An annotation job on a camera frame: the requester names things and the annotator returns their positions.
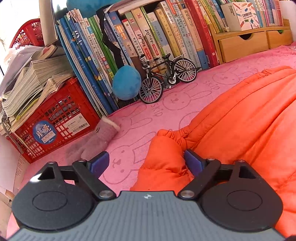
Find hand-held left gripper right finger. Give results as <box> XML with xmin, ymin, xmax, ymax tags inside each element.
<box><xmin>180</xmin><ymin>149</ymin><xmax>258</xmax><ymax>200</ymax></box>

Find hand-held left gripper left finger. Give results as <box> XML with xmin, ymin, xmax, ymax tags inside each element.
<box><xmin>37</xmin><ymin>151</ymin><xmax>116</xmax><ymax>201</ymax></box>

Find orange puffer jacket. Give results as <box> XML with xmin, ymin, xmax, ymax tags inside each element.
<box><xmin>131</xmin><ymin>66</ymin><xmax>296</xmax><ymax>239</ymax></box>

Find pink bunny print blanket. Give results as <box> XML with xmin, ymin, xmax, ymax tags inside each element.
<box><xmin>7</xmin><ymin>43</ymin><xmax>296</xmax><ymax>237</ymax></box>

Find red plastic crate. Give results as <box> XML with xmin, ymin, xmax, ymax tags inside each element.
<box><xmin>6</xmin><ymin>76</ymin><xmax>101</xmax><ymax>164</ymax></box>

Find blue plush ball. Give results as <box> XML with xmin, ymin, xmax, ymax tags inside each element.
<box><xmin>112</xmin><ymin>65</ymin><xmax>142</xmax><ymax>100</ymax></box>

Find black model bicycle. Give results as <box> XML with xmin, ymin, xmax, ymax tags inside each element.
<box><xmin>139</xmin><ymin>54</ymin><xmax>201</xmax><ymax>104</ymax></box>

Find white paper sheets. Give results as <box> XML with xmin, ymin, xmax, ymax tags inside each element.
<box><xmin>0</xmin><ymin>154</ymin><xmax>29</xmax><ymax>202</ymax></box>

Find row of large picture books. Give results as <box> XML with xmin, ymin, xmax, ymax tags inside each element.
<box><xmin>55</xmin><ymin>0</ymin><xmax>220</xmax><ymax>116</ymax></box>

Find stack of paper booklets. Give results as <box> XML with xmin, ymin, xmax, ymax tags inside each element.
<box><xmin>0</xmin><ymin>45</ymin><xmax>75</xmax><ymax>136</ymax></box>

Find wooden drawer organizer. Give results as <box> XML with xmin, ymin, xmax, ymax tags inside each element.
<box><xmin>208</xmin><ymin>19</ymin><xmax>294</xmax><ymax>64</ymax></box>

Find small red basket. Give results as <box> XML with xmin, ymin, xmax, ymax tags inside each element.
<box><xmin>9</xmin><ymin>19</ymin><xmax>44</xmax><ymax>48</ymax></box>

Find grey flat panel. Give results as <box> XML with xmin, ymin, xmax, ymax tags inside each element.
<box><xmin>39</xmin><ymin>0</ymin><xmax>59</xmax><ymax>45</ymax></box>

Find white printed cardboard box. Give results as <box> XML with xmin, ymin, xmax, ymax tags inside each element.
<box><xmin>221</xmin><ymin>2</ymin><xmax>253</xmax><ymax>32</ymax></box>

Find blue plush toy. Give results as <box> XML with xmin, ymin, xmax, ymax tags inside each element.
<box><xmin>67</xmin><ymin>0</ymin><xmax>125</xmax><ymax>14</ymax></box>

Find black strap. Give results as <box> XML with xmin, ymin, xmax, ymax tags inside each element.
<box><xmin>96</xmin><ymin>6</ymin><xmax>127</xmax><ymax>70</ymax></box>

